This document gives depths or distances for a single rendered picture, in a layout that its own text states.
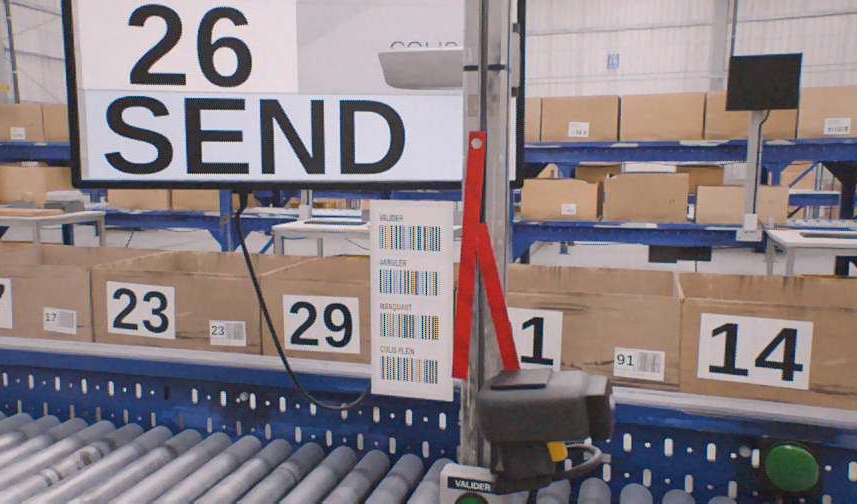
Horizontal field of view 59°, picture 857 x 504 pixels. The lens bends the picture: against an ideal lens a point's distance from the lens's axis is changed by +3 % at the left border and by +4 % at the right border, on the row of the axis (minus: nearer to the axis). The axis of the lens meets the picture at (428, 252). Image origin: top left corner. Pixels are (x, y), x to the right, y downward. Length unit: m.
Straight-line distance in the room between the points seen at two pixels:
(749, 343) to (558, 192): 4.36
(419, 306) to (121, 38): 0.42
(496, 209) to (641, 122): 5.13
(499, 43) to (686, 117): 5.15
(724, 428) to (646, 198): 4.33
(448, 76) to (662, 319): 0.66
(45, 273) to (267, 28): 1.07
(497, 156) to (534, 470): 0.29
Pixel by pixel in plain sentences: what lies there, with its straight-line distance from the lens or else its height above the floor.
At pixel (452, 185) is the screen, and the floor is 1.25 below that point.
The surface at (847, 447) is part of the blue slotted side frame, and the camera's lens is 1.32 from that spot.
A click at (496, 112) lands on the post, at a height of 1.33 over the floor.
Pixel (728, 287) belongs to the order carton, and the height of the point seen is 1.02.
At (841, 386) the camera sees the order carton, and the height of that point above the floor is 0.92.
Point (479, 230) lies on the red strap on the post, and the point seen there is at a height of 1.22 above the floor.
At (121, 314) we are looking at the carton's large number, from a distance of 1.68.
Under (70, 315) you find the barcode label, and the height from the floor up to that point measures 0.94.
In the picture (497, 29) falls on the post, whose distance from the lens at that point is 0.70.
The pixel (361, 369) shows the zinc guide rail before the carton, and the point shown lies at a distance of 1.39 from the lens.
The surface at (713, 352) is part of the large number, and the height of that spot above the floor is 0.96.
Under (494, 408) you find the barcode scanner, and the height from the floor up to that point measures 1.07.
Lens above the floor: 1.29
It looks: 8 degrees down
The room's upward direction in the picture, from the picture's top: straight up
